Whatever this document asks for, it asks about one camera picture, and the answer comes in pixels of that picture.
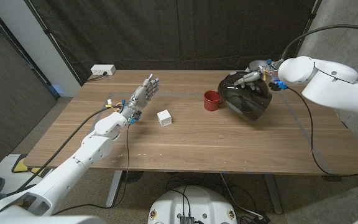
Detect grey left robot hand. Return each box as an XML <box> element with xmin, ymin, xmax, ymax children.
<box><xmin>121</xmin><ymin>73</ymin><xmax>160</xmax><ymax>116</ymax></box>

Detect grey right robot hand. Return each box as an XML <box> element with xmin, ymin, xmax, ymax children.
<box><xmin>234</xmin><ymin>59</ymin><xmax>279</xmax><ymax>91</ymax></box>

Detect black glossy kettle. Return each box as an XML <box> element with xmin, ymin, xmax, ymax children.
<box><xmin>217</xmin><ymin>71</ymin><xmax>273</xmax><ymax>123</ymax></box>

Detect white cube block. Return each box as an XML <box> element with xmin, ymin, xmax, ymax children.
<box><xmin>156</xmin><ymin>109</ymin><xmax>173</xmax><ymax>128</ymax></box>

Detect red enamel cup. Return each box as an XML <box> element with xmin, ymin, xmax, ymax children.
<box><xmin>203</xmin><ymin>90</ymin><xmax>222</xmax><ymax>112</ymax></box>

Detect grey tape outline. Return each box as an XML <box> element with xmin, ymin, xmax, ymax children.
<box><xmin>76</xmin><ymin>92</ymin><xmax>331</xmax><ymax>170</ymax></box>

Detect white power strip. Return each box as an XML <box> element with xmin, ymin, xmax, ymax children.
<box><xmin>90</xmin><ymin>64</ymin><xmax>117</xmax><ymax>77</ymax></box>

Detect black fabric backdrop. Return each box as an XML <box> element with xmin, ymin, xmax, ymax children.
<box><xmin>26</xmin><ymin>0</ymin><xmax>318</xmax><ymax>83</ymax></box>

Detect black backdrop stand pole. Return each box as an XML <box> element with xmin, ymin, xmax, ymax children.
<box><xmin>23</xmin><ymin>0</ymin><xmax>83</xmax><ymax>86</ymax></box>
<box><xmin>290</xmin><ymin>0</ymin><xmax>323</xmax><ymax>71</ymax></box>

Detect black round fan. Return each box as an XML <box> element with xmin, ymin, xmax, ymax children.
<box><xmin>121</xmin><ymin>170</ymin><xmax>144</xmax><ymax>184</ymax></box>

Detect white table leg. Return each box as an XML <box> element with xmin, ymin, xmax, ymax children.
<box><xmin>106</xmin><ymin>170</ymin><xmax>124</xmax><ymax>208</ymax></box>

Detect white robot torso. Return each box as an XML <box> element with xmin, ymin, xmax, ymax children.
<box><xmin>147</xmin><ymin>185</ymin><xmax>238</xmax><ymax>224</ymax></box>

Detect grey table leg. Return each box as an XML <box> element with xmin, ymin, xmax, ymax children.
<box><xmin>262</xmin><ymin>174</ymin><xmax>284</xmax><ymax>215</ymax></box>

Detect black box on torso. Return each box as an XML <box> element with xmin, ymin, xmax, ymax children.
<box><xmin>178</xmin><ymin>215</ymin><xmax>196</xmax><ymax>224</ymax></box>

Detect white base with yellow pad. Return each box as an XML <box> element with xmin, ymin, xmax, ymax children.
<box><xmin>0</xmin><ymin>154</ymin><xmax>48</xmax><ymax>195</ymax></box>

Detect black power adapter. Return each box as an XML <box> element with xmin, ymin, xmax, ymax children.
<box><xmin>249</xmin><ymin>213</ymin><xmax>272</xmax><ymax>224</ymax></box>

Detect black power strip cord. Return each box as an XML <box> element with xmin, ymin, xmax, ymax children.
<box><xmin>86</xmin><ymin>71</ymin><xmax>108</xmax><ymax>83</ymax></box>

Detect thin black left wrist cable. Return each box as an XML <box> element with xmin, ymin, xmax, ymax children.
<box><xmin>51</xmin><ymin>123</ymin><xmax>132</xmax><ymax>217</ymax></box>

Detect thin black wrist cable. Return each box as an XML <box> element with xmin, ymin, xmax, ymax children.
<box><xmin>51</xmin><ymin>123</ymin><xmax>132</xmax><ymax>217</ymax></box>
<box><xmin>286</xmin><ymin>86</ymin><xmax>358</xmax><ymax>178</ymax></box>

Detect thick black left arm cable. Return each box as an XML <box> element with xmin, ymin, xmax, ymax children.
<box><xmin>6</xmin><ymin>105</ymin><xmax>124</xmax><ymax>197</ymax></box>

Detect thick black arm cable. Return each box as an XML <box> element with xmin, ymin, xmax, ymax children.
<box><xmin>280</xmin><ymin>24</ymin><xmax>358</xmax><ymax>62</ymax></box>
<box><xmin>6</xmin><ymin>105</ymin><xmax>124</xmax><ymax>197</ymax></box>

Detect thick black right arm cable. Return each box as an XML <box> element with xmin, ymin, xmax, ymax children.
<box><xmin>280</xmin><ymin>24</ymin><xmax>358</xmax><ymax>62</ymax></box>

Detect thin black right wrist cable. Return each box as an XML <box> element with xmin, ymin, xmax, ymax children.
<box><xmin>286</xmin><ymin>86</ymin><xmax>358</xmax><ymax>178</ymax></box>

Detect black torso cable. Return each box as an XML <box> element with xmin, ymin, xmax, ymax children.
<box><xmin>170</xmin><ymin>186</ymin><xmax>192</xmax><ymax>218</ymax></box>

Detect grey floor cable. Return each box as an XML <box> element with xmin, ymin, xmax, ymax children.
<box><xmin>218</xmin><ymin>172</ymin><xmax>264</xmax><ymax>219</ymax></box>

